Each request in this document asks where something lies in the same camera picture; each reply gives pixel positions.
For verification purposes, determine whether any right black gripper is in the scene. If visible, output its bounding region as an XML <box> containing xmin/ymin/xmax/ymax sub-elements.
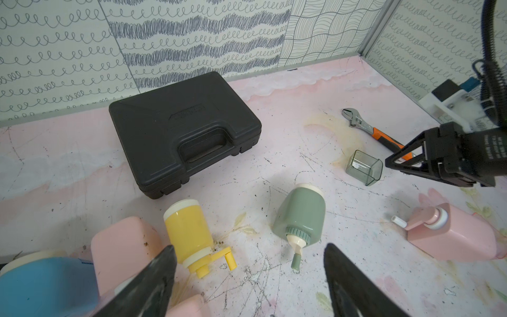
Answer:
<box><xmin>385</xmin><ymin>123</ymin><xmax>506</xmax><ymax>187</ymax></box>

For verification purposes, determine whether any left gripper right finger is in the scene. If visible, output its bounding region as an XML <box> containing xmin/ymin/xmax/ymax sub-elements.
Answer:
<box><xmin>323</xmin><ymin>243</ymin><xmax>408</xmax><ymax>316</ymax></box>

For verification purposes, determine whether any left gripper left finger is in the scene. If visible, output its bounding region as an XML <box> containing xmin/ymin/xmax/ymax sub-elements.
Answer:
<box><xmin>92</xmin><ymin>246</ymin><xmax>177</xmax><ymax>316</ymax></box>

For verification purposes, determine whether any grey transparent tray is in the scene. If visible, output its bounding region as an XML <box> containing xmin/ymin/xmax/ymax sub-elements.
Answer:
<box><xmin>345</xmin><ymin>149</ymin><xmax>384</xmax><ymax>186</ymax></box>

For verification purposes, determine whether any yellow pencil sharpener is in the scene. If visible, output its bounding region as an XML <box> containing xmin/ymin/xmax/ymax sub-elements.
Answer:
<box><xmin>163</xmin><ymin>199</ymin><xmax>237</xmax><ymax>279</ymax></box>

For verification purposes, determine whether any green pencil sharpener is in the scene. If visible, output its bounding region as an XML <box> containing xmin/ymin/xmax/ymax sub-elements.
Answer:
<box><xmin>272</xmin><ymin>183</ymin><xmax>326</xmax><ymax>272</ymax></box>

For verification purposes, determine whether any blue pencil sharpener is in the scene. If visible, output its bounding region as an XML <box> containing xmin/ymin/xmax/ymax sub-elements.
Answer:
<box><xmin>1</xmin><ymin>250</ymin><xmax>99</xmax><ymax>316</ymax></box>

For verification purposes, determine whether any pink pencil sharpener back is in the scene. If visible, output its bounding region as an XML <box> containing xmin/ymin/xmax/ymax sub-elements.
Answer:
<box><xmin>165</xmin><ymin>295</ymin><xmax>211</xmax><ymax>317</ymax></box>

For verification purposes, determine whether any black plastic tool case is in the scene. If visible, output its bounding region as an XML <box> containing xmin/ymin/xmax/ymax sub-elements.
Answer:
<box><xmin>109</xmin><ymin>71</ymin><xmax>262</xmax><ymax>199</ymax></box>

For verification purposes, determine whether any orange handled adjustable wrench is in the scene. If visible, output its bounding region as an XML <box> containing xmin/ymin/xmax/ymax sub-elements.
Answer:
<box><xmin>341</xmin><ymin>108</ymin><xmax>403</xmax><ymax>153</ymax></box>

